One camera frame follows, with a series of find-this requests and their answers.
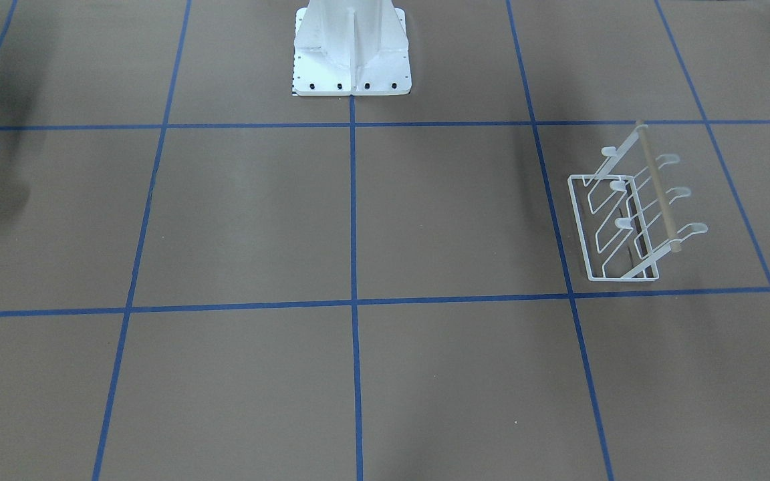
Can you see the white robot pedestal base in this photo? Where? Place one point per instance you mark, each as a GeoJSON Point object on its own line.
{"type": "Point", "coordinates": [351, 48]}

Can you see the white wire cup holder rack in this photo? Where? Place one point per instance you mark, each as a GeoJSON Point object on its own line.
{"type": "Point", "coordinates": [623, 212]}

